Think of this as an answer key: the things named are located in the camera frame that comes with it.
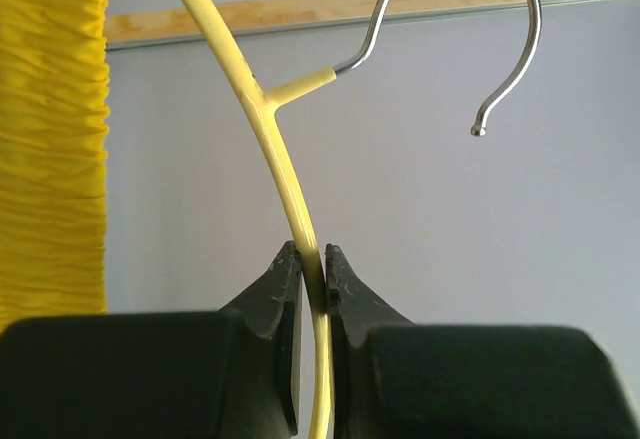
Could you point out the yellow shorts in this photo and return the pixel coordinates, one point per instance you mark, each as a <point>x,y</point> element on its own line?
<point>54,86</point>

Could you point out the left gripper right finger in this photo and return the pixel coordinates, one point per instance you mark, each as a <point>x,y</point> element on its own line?
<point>397,379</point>

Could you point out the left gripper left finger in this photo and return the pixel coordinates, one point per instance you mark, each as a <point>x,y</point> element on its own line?
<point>226,373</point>

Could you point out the yellow wire hanger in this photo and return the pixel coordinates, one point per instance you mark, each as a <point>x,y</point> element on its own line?
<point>260,107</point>

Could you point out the wooden clothes rack frame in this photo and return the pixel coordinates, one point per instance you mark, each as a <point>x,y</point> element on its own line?
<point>250,17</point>

